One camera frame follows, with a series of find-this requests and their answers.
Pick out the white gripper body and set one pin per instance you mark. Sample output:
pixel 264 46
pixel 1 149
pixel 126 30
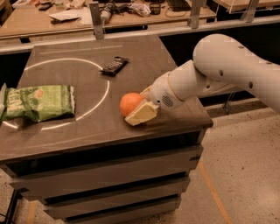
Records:
pixel 162 91

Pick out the orange ball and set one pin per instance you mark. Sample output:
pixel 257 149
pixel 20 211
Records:
pixel 129 102

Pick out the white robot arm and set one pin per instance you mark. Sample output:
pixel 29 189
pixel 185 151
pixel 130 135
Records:
pixel 218 63

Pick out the grey metal rail frame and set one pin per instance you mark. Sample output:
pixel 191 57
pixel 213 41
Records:
pixel 262 36

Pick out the grey drawer cabinet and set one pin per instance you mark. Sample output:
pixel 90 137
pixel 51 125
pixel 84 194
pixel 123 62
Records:
pixel 94 168

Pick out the white papers on desk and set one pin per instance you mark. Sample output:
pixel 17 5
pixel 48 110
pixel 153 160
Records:
pixel 65 15

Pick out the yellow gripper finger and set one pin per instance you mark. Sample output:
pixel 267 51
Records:
pixel 146 93
pixel 144 112

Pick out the green chip bag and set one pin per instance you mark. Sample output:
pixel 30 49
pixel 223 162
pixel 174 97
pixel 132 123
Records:
pixel 37 104

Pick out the black rxbar chocolate bar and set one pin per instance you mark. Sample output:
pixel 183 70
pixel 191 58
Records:
pixel 114 66

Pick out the wooden background desk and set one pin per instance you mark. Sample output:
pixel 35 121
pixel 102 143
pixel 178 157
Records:
pixel 30 22

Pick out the black keyboard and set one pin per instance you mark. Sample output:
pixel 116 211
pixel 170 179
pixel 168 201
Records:
pixel 178 5

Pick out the black cup on desk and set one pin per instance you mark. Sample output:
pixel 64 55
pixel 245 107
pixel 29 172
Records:
pixel 155 8

